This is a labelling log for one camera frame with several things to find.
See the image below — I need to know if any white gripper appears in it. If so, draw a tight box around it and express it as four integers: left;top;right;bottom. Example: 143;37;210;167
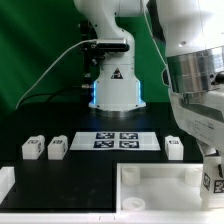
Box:
170;93;224;156

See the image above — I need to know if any white square table top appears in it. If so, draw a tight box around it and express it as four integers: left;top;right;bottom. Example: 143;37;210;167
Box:
116;163;202;213

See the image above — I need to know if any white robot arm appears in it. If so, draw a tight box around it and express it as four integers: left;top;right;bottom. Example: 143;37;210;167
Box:
74;0;224;153

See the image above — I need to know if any white sheet with markers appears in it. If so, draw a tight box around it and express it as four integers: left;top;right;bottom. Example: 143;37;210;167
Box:
70;131;160;151

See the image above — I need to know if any white front rail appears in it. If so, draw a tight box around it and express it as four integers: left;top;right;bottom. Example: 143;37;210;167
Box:
0;213;224;224

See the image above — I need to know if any black camera on base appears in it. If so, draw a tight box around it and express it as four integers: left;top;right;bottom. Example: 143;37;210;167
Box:
90;38;130;52

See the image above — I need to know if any white cable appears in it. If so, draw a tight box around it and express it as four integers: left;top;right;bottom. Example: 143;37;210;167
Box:
15;39;98;110

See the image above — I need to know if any white left obstacle wall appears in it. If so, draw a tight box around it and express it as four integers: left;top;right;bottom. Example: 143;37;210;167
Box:
0;167;15;204

